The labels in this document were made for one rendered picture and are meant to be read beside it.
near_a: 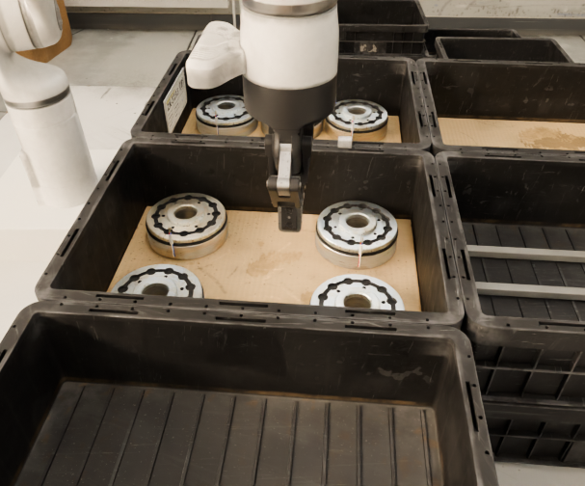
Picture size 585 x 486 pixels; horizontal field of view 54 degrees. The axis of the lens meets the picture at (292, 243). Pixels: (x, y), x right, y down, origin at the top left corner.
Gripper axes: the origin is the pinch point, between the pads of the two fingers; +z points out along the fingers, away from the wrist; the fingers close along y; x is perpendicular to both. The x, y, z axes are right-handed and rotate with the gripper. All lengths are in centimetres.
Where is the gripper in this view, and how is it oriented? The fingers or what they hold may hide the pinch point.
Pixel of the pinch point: (290, 212)
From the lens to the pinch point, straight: 54.6
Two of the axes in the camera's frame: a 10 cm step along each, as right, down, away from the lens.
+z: 0.0, 7.7, 6.4
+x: -10.0, -0.5, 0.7
